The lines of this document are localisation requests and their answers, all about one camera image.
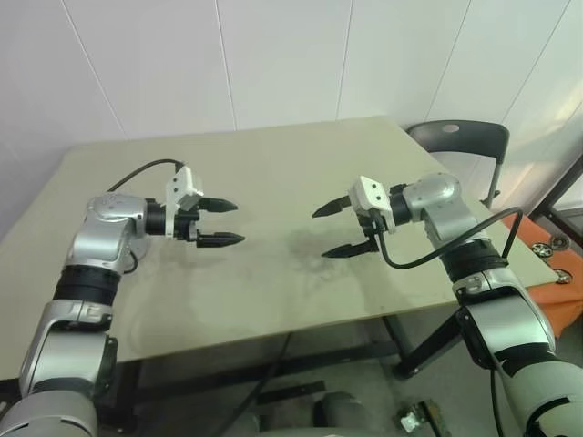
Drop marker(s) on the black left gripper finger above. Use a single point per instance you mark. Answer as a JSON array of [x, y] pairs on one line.
[[218, 205], [223, 239]]

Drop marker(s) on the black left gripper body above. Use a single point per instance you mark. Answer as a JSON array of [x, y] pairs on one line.
[[187, 227]]

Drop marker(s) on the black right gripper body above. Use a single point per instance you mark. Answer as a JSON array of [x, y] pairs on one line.
[[369, 225]]

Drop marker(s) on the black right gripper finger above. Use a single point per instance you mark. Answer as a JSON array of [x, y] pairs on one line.
[[334, 207], [350, 250]]

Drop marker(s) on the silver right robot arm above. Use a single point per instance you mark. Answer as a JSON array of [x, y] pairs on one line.
[[437, 196]]

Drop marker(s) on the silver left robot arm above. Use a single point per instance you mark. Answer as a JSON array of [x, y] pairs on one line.
[[95, 236]]

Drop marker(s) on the black folding chair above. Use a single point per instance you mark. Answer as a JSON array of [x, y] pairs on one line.
[[473, 136]]

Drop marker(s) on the small silver black wheel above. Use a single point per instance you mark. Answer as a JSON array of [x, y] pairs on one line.
[[542, 249], [565, 275], [559, 241]]

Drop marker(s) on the small metal caster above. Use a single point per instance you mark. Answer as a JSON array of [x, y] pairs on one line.
[[416, 416]]

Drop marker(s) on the dark metal rack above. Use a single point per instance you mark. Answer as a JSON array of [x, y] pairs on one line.
[[560, 182]]

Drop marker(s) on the orange cloth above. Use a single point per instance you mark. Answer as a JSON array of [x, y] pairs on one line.
[[565, 296]]

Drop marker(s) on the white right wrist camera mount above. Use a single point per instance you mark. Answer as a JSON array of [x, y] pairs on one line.
[[369, 191]]

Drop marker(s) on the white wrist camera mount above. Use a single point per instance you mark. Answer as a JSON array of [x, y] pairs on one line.
[[180, 186], [369, 191]]

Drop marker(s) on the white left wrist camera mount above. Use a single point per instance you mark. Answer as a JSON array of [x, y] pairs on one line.
[[180, 186]]

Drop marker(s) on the black metal table frame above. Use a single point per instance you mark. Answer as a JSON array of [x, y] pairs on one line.
[[428, 346]]

